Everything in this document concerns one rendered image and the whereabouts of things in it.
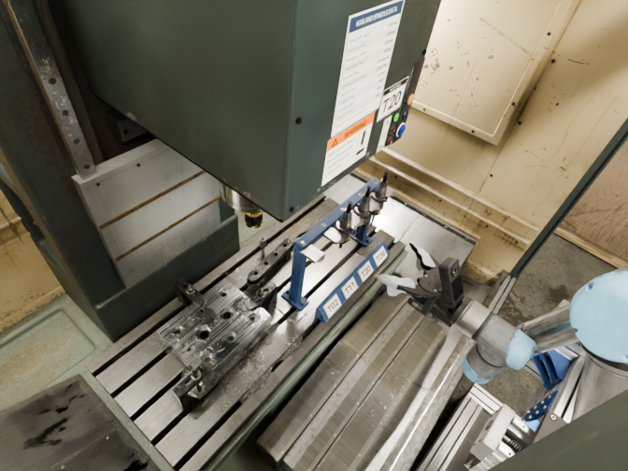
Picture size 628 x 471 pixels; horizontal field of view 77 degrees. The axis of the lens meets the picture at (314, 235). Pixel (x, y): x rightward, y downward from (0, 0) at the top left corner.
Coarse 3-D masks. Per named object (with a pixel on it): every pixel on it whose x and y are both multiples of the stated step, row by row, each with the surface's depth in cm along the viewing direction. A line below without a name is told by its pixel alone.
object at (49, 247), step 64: (0, 0) 77; (0, 64) 83; (64, 64) 92; (0, 128) 89; (64, 128) 96; (128, 128) 115; (64, 192) 109; (64, 256) 121; (192, 256) 168; (128, 320) 157
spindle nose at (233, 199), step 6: (222, 186) 90; (222, 192) 91; (228, 192) 89; (234, 192) 88; (222, 198) 94; (228, 198) 91; (234, 198) 89; (240, 198) 89; (228, 204) 92; (234, 204) 91; (240, 204) 90; (246, 204) 90; (252, 204) 90; (240, 210) 92; (246, 210) 91; (252, 210) 91; (258, 210) 92
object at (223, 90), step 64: (64, 0) 81; (128, 0) 67; (192, 0) 57; (256, 0) 50; (320, 0) 49; (384, 0) 61; (128, 64) 78; (192, 64) 65; (256, 64) 56; (320, 64) 56; (192, 128) 76; (256, 128) 63; (320, 128) 66; (256, 192) 73; (320, 192) 79
